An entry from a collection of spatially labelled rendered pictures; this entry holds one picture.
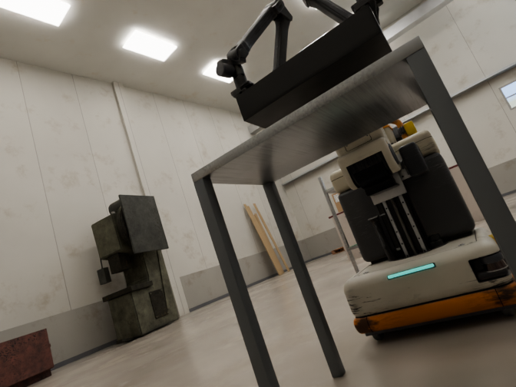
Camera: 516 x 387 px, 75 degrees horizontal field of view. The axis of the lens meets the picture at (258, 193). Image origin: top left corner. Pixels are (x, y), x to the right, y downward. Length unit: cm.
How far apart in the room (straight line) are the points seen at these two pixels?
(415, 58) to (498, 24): 1189
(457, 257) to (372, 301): 37
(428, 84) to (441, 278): 87
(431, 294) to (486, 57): 1124
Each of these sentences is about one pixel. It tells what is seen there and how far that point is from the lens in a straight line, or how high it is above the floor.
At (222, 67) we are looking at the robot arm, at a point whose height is 127.
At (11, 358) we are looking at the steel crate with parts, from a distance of 615.
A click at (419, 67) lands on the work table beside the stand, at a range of 82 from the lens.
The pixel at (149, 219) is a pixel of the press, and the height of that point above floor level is 212.
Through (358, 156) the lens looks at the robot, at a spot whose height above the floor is 77.
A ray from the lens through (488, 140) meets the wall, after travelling 1200.
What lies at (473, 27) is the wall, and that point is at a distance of 1277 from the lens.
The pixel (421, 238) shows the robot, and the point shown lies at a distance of 174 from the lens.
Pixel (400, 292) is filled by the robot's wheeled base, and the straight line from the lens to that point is 152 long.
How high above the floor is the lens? 46
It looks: 12 degrees up
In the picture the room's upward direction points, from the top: 20 degrees counter-clockwise
